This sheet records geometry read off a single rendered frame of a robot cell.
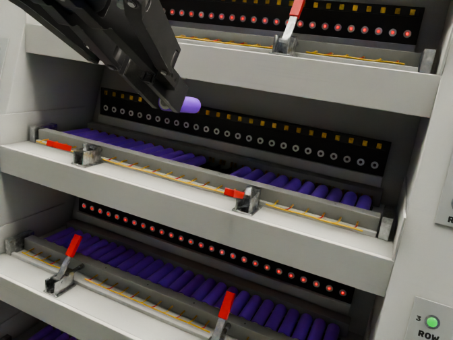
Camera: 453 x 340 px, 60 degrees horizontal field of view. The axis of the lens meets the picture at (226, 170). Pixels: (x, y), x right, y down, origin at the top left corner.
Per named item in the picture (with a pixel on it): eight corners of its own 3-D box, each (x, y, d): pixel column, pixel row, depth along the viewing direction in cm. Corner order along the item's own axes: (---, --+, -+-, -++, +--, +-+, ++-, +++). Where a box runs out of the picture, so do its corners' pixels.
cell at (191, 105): (201, 98, 46) (173, 94, 40) (199, 115, 46) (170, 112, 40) (188, 96, 46) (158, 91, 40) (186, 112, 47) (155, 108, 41)
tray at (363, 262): (384, 297, 43) (406, 218, 40) (0, 171, 65) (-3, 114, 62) (391, 233, 61) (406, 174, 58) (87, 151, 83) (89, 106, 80)
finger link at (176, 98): (151, 47, 35) (158, 48, 35) (183, 87, 41) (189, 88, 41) (138, 77, 34) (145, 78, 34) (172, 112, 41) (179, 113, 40)
